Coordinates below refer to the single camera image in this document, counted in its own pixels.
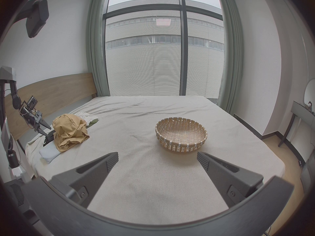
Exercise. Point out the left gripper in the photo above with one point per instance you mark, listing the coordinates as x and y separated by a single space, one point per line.
32 118

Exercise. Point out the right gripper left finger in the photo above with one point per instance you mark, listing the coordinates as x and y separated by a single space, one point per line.
91 181

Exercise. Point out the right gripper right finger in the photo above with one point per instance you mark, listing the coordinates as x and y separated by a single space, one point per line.
221 181

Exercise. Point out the tan shorts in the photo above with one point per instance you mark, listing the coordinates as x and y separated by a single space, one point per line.
70 131

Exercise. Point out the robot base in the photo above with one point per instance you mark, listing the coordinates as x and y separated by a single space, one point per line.
22 176

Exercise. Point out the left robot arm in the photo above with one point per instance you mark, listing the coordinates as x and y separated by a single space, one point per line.
8 74

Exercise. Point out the black garment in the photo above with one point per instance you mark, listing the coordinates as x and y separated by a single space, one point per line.
49 137

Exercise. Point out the pale blue garment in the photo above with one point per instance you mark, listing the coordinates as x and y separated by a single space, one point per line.
49 154

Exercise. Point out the white garment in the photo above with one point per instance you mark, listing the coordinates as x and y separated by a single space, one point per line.
85 115

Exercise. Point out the green garment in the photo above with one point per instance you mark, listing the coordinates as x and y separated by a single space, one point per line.
92 122

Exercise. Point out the round woven basket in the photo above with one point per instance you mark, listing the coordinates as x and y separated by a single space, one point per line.
181 134

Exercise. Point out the bed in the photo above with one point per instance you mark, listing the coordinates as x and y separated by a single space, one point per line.
147 122

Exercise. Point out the grey-green curtain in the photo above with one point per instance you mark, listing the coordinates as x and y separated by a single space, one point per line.
96 45
231 58

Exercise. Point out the grey console table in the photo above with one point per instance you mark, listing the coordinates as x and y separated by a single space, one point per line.
301 113

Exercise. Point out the window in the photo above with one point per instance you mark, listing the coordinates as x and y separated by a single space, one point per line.
147 58

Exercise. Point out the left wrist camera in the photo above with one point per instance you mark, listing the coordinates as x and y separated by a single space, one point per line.
31 101

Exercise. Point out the round wall mirror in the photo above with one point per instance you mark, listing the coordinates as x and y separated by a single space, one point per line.
310 95

